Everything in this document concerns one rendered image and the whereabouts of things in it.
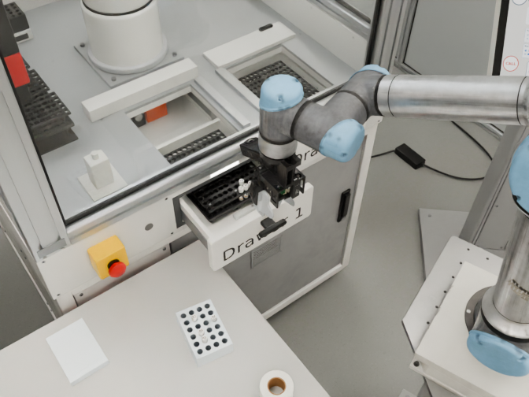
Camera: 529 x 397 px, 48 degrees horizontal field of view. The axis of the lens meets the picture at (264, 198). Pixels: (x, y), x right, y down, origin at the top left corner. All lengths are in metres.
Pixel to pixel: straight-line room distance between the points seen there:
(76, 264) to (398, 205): 1.62
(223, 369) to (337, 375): 0.90
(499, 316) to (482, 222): 1.24
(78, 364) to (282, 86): 0.73
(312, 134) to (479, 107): 0.27
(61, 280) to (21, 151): 0.38
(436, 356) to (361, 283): 1.10
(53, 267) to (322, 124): 0.67
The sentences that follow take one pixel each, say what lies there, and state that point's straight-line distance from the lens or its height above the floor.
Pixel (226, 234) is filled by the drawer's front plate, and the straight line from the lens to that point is 1.32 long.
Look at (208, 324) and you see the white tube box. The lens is 1.35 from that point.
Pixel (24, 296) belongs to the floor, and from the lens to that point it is 2.48.
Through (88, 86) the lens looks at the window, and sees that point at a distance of 1.12.
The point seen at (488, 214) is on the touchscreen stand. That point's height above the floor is 0.32.
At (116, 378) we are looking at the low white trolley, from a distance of 1.36.
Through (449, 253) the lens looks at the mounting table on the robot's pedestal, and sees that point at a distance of 1.57.
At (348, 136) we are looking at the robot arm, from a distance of 1.01.
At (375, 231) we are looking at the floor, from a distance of 2.55.
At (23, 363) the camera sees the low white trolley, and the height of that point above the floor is 0.76.
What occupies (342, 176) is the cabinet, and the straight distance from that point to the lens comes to 1.87.
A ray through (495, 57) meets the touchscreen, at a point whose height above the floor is 1.02.
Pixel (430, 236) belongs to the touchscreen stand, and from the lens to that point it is 2.54.
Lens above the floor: 1.98
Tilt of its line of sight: 49 degrees down
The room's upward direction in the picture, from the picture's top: 1 degrees clockwise
